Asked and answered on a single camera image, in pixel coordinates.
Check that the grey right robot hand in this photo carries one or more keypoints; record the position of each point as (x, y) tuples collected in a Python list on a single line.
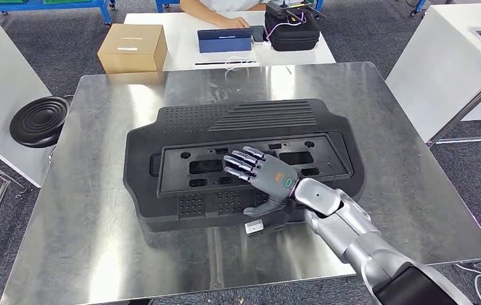
[(274, 177)]

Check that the black plastic panel part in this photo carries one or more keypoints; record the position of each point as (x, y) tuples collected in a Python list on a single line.
[(173, 170)]

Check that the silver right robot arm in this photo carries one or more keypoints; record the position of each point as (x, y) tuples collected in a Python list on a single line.
[(349, 227)]

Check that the black plastic engine cover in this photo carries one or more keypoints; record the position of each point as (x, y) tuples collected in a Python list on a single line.
[(189, 118)]

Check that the black stylus pen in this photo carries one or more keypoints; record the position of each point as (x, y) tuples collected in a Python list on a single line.
[(223, 63)]

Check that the black carry case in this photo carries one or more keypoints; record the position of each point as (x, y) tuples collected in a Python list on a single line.
[(292, 35)]

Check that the blue flat box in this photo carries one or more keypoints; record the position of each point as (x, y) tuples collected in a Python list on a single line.
[(223, 42)]

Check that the black phone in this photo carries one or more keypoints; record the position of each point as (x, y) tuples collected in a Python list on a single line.
[(259, 33)]

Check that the black drone controller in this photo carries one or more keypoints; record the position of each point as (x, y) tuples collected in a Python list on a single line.
[(290, 7)]

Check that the person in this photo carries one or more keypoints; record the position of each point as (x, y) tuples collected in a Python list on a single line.
[(206, 10)]

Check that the brown cardboard box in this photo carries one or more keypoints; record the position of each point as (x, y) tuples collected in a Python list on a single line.
[(130, 50)]

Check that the black round stool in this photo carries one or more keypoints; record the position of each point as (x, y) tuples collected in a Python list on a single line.
[(40, 122)]

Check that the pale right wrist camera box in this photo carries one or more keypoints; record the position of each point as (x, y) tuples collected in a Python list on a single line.
[(253, 227)]

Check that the blue metal frame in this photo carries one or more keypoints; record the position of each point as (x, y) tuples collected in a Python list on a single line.
[(105, 10)]

